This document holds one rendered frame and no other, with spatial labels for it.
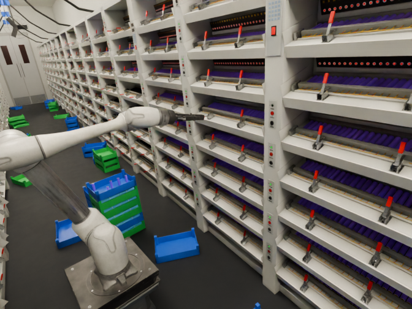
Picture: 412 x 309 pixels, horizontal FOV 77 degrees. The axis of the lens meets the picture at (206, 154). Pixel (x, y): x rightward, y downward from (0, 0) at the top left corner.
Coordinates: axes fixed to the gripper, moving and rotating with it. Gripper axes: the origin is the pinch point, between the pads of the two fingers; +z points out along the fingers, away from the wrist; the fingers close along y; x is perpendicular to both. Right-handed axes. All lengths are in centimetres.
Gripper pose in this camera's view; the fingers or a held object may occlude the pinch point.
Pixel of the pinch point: (197, 117)
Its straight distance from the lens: 150.3
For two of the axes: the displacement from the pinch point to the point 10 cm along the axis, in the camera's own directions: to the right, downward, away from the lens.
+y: 5.8, 2.7, -7.7
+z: 8.1, -0.8, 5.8
